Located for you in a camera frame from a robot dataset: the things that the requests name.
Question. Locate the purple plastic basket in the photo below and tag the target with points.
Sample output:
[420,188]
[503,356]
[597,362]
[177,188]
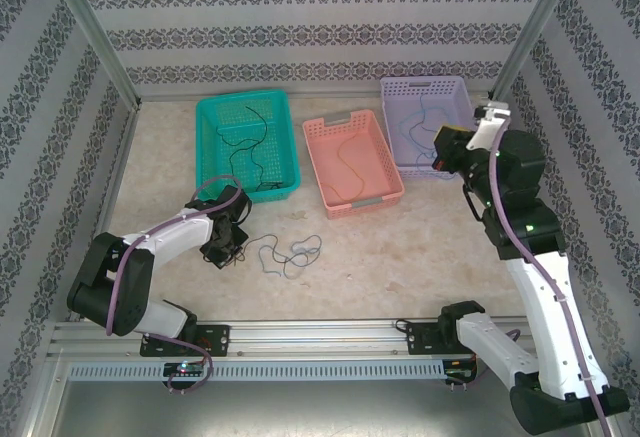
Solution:
[450,102]

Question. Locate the teal plastic basket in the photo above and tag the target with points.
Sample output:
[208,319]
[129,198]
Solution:
[275,157]

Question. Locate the pink plastic basket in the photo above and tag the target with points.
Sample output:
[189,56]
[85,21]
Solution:
[370,157]

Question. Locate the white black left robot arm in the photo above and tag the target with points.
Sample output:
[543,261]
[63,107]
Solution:
[175,237]

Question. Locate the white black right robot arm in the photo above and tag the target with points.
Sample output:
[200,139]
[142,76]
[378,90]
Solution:
[537,307]

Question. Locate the small circuit board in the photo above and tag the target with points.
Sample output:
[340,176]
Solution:
[460,371]
[185,368]

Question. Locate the grey metal panel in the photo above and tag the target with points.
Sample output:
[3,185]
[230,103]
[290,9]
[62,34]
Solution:
[320,407]

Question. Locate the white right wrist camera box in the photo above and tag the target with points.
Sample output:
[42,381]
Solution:
[482,134]

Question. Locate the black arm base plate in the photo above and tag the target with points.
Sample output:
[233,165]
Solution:
[417,339]
[220,339]

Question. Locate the aluminium table side rail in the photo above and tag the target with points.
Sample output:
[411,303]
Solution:
[111,197]

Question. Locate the aluminium mounting rail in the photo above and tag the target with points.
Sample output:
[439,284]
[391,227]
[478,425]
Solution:
[320,339]

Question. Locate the aluminium frame post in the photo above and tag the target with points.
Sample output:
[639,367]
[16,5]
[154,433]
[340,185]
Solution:
[534,32]
[92,32]

